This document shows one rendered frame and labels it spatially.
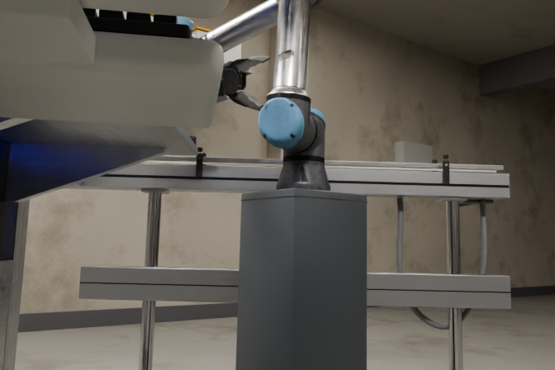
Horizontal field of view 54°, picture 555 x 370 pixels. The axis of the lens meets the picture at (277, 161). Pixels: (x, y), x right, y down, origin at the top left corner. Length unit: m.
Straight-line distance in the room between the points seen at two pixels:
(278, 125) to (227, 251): 3.53
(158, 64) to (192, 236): 4.27
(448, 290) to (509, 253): 5.85
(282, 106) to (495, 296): 1.23
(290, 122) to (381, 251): 4.77
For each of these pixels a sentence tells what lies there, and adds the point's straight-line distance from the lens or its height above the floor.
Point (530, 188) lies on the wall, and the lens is 8.56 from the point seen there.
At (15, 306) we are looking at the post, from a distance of 1.43.
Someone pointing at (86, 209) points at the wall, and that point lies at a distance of 4.32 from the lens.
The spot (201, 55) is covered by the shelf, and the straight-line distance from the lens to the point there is 0.40.
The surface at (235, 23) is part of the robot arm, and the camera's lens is 1.67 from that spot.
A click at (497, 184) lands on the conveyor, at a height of 0.89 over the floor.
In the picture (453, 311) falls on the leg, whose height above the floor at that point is 0.41.
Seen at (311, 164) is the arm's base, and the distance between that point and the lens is 1.46.
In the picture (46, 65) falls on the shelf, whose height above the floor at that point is 0.78.
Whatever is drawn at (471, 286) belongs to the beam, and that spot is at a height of 0.51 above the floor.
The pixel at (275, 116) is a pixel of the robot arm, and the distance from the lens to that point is 1.35.
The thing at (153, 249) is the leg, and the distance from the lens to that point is 2.11.
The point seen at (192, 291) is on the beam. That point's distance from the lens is 2.08.
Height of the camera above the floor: 0.66
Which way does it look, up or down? 8 degrees up
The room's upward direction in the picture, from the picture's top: 1 degrees clockwise
